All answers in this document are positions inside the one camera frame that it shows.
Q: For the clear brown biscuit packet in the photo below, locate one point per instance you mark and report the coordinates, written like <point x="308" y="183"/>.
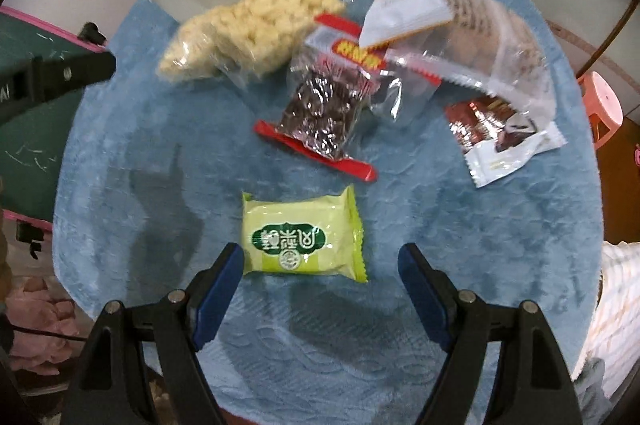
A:
<point x="495" y="40"/>

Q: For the green pastry packet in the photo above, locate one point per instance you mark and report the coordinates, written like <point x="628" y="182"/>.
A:
<point x="300" y="240"/>

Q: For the red dark jujube packet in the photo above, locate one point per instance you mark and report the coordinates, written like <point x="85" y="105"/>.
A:
<point x="320" y="105"/>

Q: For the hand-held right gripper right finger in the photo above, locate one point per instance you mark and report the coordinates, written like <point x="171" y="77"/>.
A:
<point x="425" y="300"/>

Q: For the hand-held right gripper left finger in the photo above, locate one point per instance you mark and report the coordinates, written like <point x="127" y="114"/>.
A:
<point x="217" y="300"/>

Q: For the pink plastic stool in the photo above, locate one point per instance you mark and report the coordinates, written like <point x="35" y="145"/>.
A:
<point x="602" y="105"/>

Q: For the white checkered cloth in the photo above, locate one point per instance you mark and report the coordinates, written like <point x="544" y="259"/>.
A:
<point x="617" y="305"/>

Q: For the blue fleece table cloth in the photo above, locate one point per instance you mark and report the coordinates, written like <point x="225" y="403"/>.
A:
<point x="175" y="130"/>

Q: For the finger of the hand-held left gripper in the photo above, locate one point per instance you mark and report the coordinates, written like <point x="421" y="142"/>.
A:
<point x="75" y="72"/>

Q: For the red white nut packet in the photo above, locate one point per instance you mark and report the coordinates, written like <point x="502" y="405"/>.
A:
<point x="500" y="140"/>

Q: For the green chalkboard easel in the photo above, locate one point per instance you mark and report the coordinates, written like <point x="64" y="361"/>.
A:
<point x="30" y="155"/>

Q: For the clear puffed corn packet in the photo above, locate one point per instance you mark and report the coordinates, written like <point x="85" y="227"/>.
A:
<point x="192" y="50"/>
<point x="270" y="20"/>

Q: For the black easel knob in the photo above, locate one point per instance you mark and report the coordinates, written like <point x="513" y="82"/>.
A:
<point x="92" y="36"/>

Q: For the orange white snack packet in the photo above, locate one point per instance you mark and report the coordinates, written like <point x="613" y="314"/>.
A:
<point x="405" y="5"/>

